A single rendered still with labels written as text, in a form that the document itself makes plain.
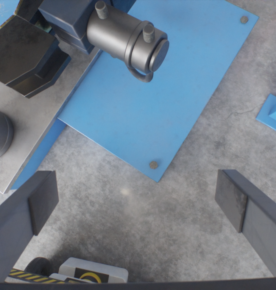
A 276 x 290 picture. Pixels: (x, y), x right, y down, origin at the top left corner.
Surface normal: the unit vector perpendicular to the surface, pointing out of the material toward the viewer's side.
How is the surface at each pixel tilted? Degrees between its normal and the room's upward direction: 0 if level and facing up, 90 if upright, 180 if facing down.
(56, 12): 0
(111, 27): 19
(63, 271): 0
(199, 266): 0
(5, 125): 90
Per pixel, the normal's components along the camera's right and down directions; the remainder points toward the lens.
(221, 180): -1.00, 0.00
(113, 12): 0.08, -0.40
